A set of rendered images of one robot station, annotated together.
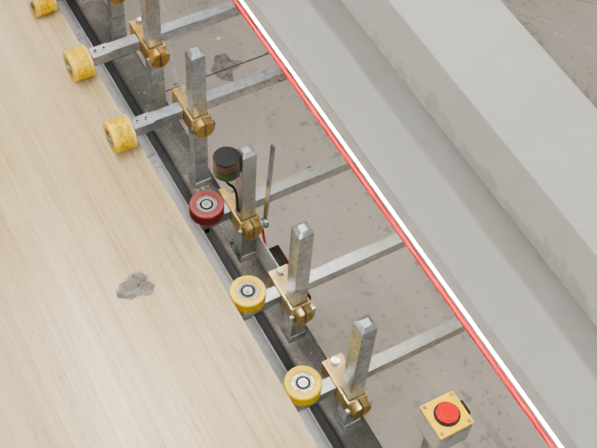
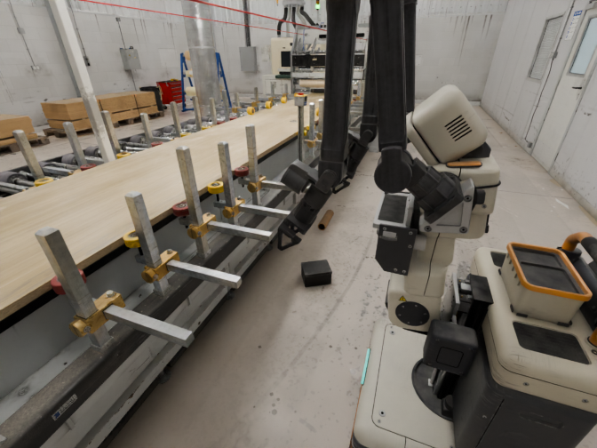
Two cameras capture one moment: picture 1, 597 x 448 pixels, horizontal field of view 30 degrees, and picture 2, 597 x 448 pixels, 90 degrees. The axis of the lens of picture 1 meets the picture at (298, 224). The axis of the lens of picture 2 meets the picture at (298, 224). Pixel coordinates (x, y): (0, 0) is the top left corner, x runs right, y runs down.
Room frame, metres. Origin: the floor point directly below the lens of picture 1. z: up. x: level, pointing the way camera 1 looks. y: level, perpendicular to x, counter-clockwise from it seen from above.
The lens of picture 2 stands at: (-0.47, -2.07, 1.46)
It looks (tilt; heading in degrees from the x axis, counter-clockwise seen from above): 30 degrees down; 54
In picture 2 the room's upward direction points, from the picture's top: 1 degrees counter-clockwise
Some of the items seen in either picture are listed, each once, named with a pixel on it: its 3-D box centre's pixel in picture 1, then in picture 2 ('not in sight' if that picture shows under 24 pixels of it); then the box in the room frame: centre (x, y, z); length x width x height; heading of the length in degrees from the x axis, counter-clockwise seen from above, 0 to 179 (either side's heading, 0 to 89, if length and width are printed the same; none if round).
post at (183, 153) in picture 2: not in sight; (194, 205); (-0.18, -0.96, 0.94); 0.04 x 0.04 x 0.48; 33
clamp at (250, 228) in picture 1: (239, 212); not in sight; (1.52, 0.14, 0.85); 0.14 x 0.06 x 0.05; 33
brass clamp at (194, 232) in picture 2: not in sight; (202, 226); (-0.16, -0.95, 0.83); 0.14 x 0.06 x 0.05; 33
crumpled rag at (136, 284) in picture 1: (133, 283); not in sight; (1.25, 0.34, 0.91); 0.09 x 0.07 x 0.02; 116
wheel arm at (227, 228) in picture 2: not in sight; (224, 228); (-0.09, -1.02, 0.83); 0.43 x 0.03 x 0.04; 123
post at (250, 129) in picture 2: not in sight; (253, 170); (0.24, -0.69, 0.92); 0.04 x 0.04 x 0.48; 33
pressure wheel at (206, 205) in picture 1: (206, 216); not in sight; (1.49, 0.21, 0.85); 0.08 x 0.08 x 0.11
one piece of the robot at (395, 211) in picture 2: not in sight; (401, 222); (0.28, -1.60, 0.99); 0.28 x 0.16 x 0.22; 33
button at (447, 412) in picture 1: (447, 413); not in sight; (0.86, -0.29, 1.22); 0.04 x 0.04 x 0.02
